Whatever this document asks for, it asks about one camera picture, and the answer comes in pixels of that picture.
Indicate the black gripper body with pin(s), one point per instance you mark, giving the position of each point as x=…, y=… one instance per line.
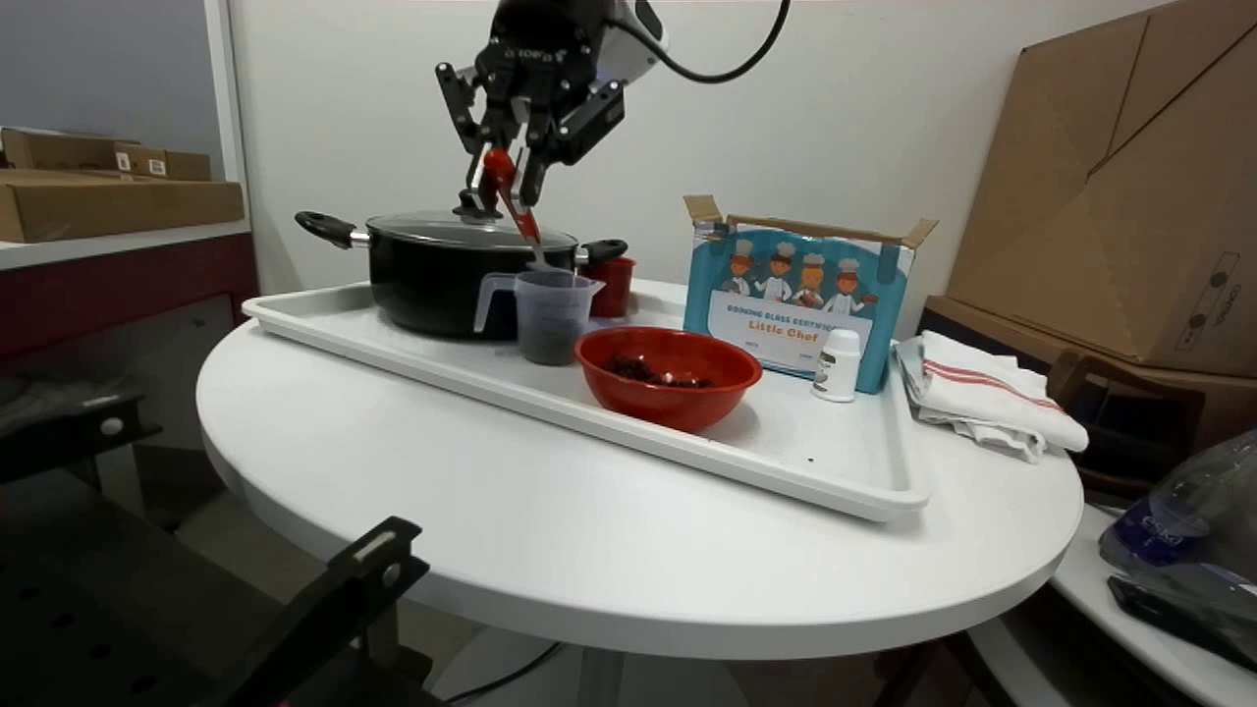
x=552, y=43

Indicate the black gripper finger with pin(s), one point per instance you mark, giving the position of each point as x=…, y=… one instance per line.
x=571, y=140
x=471, y=118

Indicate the red plastic spoon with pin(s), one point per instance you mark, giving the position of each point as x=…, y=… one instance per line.
x=497, y=167

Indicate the clear plastic measuring jar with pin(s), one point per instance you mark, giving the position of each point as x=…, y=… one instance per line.
x=556, y=306

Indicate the red plastic bowl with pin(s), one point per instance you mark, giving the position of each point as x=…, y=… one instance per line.
x=681, y=400

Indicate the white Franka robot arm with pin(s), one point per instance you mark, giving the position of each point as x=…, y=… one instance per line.
x=636, y=22

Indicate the dark brown beans heap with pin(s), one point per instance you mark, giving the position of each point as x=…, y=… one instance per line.
x=662, y=374

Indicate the glass pot lid black knob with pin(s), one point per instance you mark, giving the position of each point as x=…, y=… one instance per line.
x=435, y=232

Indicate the small red cup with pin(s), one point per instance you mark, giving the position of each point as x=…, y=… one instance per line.
x=616, y=287

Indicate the black cooking pot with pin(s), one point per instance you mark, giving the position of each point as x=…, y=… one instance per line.
x=418, y=279

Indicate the blue toy chef box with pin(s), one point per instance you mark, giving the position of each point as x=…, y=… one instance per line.
x=789, y=306

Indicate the small white bottle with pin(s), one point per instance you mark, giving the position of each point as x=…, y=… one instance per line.
x=835, y=366

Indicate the long flat cardboard box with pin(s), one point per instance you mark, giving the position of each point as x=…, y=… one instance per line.
x=121, y=209

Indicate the white plastic tray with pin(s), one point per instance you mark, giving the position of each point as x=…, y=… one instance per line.
x=812, y=444

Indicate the white counter red front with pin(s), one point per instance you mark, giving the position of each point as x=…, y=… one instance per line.
x=121, y=294

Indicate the small labelled cardboard box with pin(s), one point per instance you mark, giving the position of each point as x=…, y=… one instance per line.
x=63, y=149

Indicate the white towel red stripes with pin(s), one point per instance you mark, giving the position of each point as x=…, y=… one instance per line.
x=984, y=398

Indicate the large upright cardboard box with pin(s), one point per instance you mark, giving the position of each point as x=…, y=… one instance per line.
x=1125, y=222

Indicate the black work table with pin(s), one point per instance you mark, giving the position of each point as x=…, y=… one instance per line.
x=79, y=614

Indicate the grey plastic bag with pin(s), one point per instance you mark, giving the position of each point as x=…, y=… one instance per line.
x=1204, y=524

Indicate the black metal bracket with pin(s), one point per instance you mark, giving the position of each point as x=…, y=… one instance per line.
x=355, y=576
x=63, y=427

